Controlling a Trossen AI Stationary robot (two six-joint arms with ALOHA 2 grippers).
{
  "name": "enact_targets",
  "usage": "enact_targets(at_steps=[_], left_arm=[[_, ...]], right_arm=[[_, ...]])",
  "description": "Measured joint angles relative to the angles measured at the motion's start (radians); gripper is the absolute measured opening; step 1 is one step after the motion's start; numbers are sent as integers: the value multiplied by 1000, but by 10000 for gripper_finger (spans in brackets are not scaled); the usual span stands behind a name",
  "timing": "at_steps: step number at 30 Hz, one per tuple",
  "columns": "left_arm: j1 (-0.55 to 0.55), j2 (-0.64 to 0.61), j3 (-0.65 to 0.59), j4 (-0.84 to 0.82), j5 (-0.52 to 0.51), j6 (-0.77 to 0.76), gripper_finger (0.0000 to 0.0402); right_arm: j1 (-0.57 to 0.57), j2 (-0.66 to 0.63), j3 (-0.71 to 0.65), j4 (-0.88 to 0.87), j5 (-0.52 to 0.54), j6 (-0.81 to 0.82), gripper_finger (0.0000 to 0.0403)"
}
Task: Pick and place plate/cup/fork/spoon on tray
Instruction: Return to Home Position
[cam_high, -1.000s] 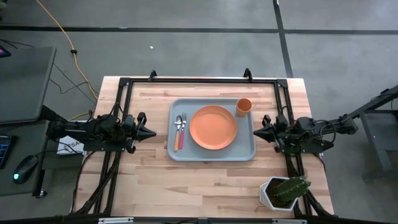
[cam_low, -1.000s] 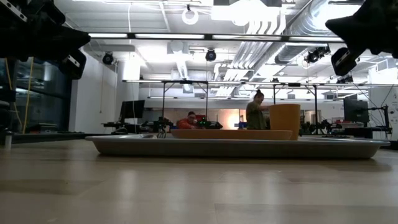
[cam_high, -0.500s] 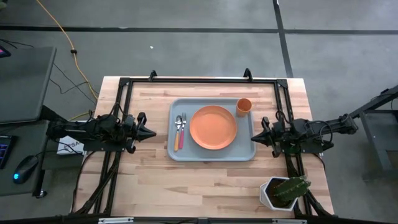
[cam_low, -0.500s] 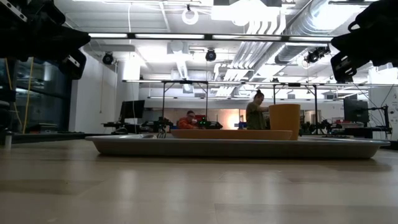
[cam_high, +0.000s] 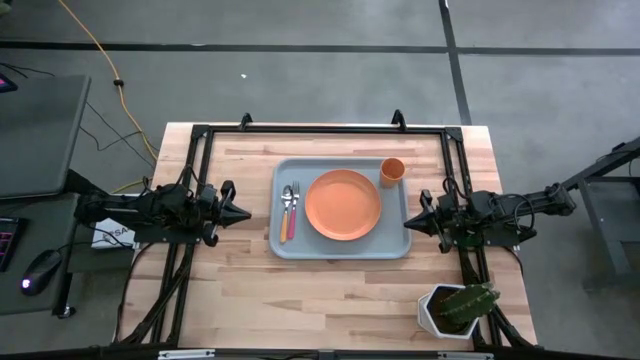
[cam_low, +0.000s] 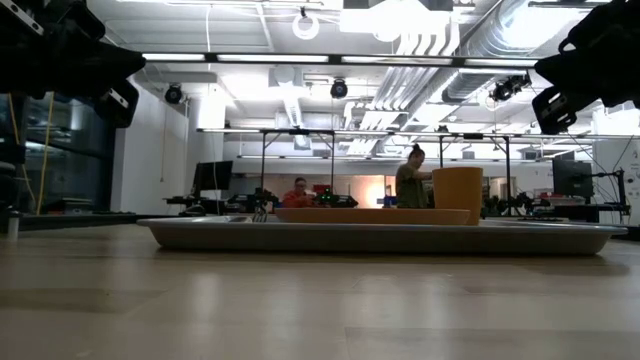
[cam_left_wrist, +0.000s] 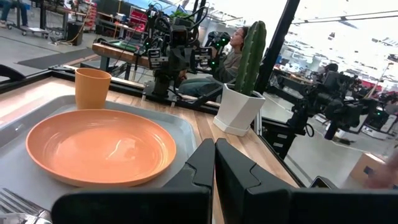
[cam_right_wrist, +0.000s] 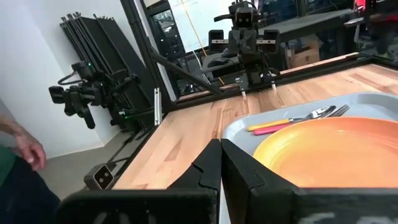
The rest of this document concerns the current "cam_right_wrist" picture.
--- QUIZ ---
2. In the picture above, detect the grey table-level camera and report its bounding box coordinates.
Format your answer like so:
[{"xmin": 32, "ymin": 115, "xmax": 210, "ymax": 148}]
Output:
[{"xmin": 83, "ymin": 164, "xmax": 115, "ymax": 190}]

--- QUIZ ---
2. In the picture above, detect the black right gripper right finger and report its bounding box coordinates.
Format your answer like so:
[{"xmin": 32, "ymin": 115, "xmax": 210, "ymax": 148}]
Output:
[{"xmin": 221, "ymin": 139, "xmax": 299, "ymax": 224}]

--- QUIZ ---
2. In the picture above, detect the black aluminium table frame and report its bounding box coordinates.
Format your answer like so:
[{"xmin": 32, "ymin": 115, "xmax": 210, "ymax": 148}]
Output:
[{"xmin": 108, "ymin": 0, "xmax": 398, "ymax": 190}]

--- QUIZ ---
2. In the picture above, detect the black folded frame stack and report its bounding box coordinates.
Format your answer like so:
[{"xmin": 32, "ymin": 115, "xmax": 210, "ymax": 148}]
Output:
[{"xmin": 59, "ymin": 11, "xmax": 156, "ymax": 125}]

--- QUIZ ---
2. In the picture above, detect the yellow floor cable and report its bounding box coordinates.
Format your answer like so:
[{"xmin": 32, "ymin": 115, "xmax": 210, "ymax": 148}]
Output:
[{"xmin": 179, "ymin": 0, "xmax": 225, "ymax": 85}]

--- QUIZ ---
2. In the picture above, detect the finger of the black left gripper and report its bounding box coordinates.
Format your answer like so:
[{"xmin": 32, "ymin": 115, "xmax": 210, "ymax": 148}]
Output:
[
  {"xmin": 228, "ymin": 29, "xmax": 244, "ymax": 62},
  {"xmin": 243, "ymin": 29, "xmax": 259, "ymax": 62}
]

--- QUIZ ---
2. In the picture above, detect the orange plate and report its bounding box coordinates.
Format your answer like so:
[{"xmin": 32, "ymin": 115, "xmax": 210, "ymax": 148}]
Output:
[{"xmin": 253, "ymin": 116, "xmax": 398, "ymax": 189}]

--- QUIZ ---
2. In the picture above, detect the person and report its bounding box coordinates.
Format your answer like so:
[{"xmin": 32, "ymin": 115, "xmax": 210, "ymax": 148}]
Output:
[{"xmin": 0, "ymin": 146, "xmax": 62, "ymax": 224}]

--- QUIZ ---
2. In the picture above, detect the fork with pink handle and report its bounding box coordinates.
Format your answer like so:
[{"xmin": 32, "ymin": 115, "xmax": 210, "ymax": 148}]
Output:
[{"xmin": 253, "ymin": 104, "xmax": 351, "ymax": 136}]

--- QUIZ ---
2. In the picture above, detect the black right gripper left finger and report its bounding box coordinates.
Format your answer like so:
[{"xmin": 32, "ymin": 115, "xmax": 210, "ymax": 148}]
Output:
[{"xmin": 167, "ymin": 139, "xmax": 222, "ymax": 190}]

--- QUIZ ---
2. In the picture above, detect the person's forearm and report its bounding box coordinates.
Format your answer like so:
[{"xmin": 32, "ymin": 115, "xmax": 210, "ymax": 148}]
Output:
[{"xmin": 0, "ymin": 116, "xmax": 24, "ymax": 147}]

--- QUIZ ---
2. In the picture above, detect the grey plastic tray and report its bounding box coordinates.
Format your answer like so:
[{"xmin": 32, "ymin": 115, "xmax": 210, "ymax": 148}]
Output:
[{"xmin": 221, "ymin": 91, "xmax": 398, "ymax": 156}]

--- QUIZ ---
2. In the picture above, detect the brown cardboard box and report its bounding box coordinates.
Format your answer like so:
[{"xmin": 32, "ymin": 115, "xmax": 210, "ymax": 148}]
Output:
[{"xmin": 289, "ymin": 39, "xmax": 321, "ymax": 68}]

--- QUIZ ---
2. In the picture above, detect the grey side table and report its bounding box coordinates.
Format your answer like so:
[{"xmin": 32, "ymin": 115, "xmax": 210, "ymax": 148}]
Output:
[{"xmin": 257, "ymin": 8, "xmax": 355, "ymax": 43}]

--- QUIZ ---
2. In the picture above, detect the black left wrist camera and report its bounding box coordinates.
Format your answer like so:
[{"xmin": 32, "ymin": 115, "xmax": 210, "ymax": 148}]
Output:
[{"xmin": 234, "ymin": 6, "xmax": 254, "ymax": 30}]

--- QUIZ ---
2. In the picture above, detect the silver metal bracket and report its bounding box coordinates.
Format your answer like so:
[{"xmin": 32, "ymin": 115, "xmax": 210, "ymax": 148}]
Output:
[{"xmin": 154, "ymin": 88, "xmax": 162, "ymax": 126}]

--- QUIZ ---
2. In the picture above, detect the spoon with yellow handle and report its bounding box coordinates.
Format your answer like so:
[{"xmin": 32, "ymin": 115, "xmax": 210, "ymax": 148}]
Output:
[{"xmin": 247, "ymin": 105, "xmax": 337, "ymax": 132}]

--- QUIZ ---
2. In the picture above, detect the person's hand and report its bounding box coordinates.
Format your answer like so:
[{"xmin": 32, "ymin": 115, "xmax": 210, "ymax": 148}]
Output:
[{"xmin": 14, "ymin": 130, "xmax": 47, "ymax": 172}]

